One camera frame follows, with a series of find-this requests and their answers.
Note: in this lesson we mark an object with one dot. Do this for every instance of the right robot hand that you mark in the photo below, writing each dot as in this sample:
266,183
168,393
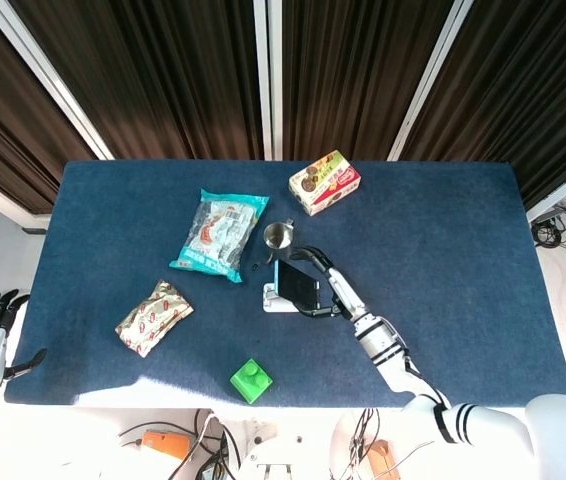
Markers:
335,292

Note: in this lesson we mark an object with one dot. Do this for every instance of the black smartphone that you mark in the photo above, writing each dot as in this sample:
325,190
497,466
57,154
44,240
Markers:
297,285

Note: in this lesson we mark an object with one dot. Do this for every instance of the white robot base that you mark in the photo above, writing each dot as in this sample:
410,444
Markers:
273,462

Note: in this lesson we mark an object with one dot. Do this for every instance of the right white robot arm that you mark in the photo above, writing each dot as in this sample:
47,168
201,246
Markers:
433,395

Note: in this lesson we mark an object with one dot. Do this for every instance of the white phone stand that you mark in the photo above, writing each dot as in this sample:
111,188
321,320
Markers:
275,302

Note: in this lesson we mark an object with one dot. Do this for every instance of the small steel pitcher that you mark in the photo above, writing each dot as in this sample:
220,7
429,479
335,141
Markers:
278,240

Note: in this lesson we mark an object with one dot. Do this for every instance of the cookie box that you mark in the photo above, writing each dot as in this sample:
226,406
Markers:
324,184

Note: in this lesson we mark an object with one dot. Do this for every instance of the blue table cloth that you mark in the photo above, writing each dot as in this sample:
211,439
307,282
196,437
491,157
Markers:
438,240

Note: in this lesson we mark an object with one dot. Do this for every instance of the green toy block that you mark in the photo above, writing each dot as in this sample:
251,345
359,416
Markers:
251,380

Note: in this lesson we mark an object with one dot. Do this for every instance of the teal snack bag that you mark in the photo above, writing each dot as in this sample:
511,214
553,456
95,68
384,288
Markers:
220,235

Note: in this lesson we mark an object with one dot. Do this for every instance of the gold red snack packet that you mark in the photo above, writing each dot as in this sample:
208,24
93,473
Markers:
153,317

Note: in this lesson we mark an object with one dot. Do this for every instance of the orange device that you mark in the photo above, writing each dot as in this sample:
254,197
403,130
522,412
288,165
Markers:
165,443

